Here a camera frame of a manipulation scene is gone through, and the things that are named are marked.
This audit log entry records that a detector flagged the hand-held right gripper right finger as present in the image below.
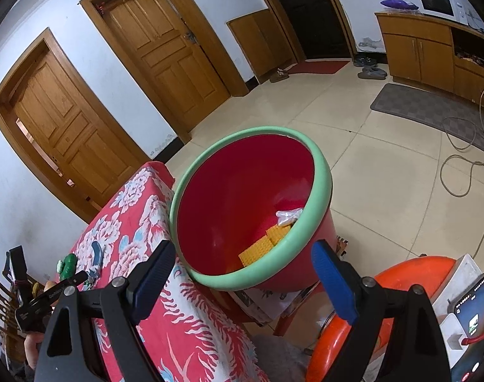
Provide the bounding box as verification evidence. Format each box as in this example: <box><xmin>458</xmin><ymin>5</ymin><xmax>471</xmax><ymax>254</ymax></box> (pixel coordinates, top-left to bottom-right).
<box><xmin>311</xmin><ymin>239</ymin><xmax>452</xmax><ymax>382</ymax></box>

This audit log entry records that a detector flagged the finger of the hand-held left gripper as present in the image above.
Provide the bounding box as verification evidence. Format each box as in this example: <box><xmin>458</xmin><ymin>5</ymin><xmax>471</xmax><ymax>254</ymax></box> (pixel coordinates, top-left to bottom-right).
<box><xmin>40</xmin><ymin>271</ymin><xmax>90</xmax><ymax>299</ymax></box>

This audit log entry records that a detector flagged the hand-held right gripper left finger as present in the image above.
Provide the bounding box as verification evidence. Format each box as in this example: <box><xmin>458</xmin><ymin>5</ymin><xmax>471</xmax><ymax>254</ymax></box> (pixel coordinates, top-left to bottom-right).
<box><xmin>34</xmin><ymin>240</ymin><xmax>177</xmax><ymax>382</ymax></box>

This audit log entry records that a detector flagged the yellow foam fruit net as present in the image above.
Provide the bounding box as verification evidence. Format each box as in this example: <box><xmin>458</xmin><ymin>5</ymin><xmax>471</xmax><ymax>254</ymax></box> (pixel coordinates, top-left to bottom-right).
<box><xmin>239</xmin><ymin>223</ymin><xmax>292</xmax><ymax>267</ymax></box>

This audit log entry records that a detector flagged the red bin with green rim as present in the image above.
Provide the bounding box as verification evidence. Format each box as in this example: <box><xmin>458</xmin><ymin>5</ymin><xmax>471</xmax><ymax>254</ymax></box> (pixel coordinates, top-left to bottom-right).
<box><xmin>169</xmin><ymin>126</ymin><xmax>338</xmax><ymax>292</ymax></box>

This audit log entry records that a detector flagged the person's left hand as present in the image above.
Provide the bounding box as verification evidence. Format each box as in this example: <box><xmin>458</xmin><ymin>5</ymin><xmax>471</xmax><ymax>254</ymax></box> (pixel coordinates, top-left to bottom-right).
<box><xmin>25</xmin><ymin>332</ymin><xmax>47</xmax><ymax>371</ymax></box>

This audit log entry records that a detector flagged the green flower-shaped container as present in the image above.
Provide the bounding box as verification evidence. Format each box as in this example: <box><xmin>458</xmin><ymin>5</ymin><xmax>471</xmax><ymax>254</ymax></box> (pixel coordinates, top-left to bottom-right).
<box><xmin>58</xmin><ymin>254</ymin><xmax>79</xmax><ymax>279</ymax></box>

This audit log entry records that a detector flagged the wooden chair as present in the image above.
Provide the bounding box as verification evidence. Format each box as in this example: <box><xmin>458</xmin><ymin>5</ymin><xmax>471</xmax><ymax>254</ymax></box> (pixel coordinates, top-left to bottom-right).
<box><xmin>0</xmin><ymin>274</ymin><xmax>23</xmax><ymax>367</ymax></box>

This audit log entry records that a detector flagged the red floral tablecloth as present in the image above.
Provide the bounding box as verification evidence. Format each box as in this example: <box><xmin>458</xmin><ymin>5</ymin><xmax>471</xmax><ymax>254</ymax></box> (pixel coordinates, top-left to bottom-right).
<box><xmin>69</xmin><ymin>162</ymin><xmax>266</xmax><ymax>382</ymax></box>

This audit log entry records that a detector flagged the printed magazine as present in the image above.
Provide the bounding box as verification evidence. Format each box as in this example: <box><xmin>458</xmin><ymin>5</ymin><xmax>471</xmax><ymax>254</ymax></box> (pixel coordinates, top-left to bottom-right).
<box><xmin>230</xmin><ymin>282</ymin><xmax>322</xmax><ymax>323</ymax></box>

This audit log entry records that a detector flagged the orange plastic stool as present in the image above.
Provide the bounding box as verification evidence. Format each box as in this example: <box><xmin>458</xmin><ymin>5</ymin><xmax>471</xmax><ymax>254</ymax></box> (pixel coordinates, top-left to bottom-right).
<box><xmin>306</xmin><ymin>255</ymin><xmax>461</xmax><ymax>382</ymax></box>

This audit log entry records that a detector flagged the white box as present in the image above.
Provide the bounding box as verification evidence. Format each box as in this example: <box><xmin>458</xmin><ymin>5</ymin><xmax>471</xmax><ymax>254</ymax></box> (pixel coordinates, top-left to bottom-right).
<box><xmin>432</xmin><ymin>254</ymin><xmax>484</xmax><ymax>315</ymax></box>

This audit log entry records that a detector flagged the white charger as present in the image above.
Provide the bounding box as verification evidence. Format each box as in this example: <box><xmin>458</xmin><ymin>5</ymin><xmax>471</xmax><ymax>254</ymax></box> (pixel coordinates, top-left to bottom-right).
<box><xmin>437</xmin><ymin>314</ymin><xmax>471</xmax><ymax>351</ymax></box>

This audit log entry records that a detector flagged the black smartphone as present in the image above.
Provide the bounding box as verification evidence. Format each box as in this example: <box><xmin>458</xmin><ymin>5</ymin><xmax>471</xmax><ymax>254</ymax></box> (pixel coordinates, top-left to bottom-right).
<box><xmin>449</xmin><ymin>272</ymin><xmax>484</xmax><ymax>382</ymax></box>

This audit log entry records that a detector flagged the grey floor mat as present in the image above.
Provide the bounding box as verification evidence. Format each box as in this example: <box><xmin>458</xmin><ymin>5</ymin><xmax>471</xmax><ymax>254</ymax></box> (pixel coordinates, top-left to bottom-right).
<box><xmin>370</xmin><ymin>83</ymin><xmax>484</xmax><ymax>156</ymax></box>

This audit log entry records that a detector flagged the pair of grey slippers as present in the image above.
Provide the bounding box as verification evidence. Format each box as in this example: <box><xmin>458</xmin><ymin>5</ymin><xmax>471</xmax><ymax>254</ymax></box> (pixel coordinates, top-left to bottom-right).
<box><xmin>357</xmin><ymin>67</ymin><xmax>388</xmax><ymax>81</ymax></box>

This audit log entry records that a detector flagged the red doormat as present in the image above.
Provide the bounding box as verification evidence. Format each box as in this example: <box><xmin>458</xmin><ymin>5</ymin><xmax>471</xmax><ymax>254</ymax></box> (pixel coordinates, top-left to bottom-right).
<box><xmin>287</xmin><ymin>60</ymin><xmax>351</xmax><ymax>75</ymax></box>

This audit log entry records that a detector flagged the wooden door with red ornament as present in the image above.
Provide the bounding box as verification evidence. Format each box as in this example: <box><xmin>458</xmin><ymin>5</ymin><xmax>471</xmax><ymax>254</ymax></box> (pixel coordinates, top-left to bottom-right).
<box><xmin>80</xmin><ymin>0</ymin><xmax>250</xmax><ymax>146</ymax></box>

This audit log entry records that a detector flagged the wooden cabinet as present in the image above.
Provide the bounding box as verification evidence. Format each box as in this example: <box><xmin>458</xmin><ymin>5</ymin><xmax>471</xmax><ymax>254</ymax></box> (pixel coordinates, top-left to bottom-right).
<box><xmin>375</xmin><ymin>11</ymin><xmax>484</xmax><ymax>104</ymax></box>

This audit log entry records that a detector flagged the black entrance door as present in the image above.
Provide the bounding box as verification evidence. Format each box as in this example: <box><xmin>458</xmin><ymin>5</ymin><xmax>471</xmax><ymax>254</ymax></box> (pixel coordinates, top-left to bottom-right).
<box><xmin>246</xmin><ymin>0</ymin><xmax>358</xmax><ymax>62</ymax></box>

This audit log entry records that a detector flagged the purple bag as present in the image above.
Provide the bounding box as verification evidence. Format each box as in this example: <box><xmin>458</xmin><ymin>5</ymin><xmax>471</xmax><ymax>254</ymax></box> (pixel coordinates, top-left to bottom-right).
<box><xmin>380</xmin><ymin>0</ymin><xmax>420</xmax><ymax>11</ymax></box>

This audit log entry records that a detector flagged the white microwave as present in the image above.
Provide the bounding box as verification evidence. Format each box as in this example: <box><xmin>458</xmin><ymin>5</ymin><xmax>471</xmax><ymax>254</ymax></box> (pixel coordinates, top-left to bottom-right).
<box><xmin>418</xmin><ymin>0</ymin><xmax>471</xmax><ymax>25</ymax></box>

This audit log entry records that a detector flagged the grey floor cable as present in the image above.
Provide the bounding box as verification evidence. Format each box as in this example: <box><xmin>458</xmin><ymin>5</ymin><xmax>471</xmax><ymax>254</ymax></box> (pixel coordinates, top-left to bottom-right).
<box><xmin>440</xmin><ymin>117</ymin><xmax>484</xmax><ymax>198</ymax></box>

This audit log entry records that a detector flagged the red charging cable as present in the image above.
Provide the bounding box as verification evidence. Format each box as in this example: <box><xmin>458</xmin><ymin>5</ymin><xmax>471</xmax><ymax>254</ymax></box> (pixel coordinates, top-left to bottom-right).
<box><xmin>463</xmin><ymin>284</ymin><xmax>484</xmax><ymax>345</ymax></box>

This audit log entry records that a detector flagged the low wooden wall panel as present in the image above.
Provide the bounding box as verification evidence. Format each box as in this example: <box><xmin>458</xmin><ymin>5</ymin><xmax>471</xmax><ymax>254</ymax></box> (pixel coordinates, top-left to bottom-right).
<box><xmin>226</xmin><ymin>8</ymin><xmax>296</xmax><ymax>84</ymax></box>

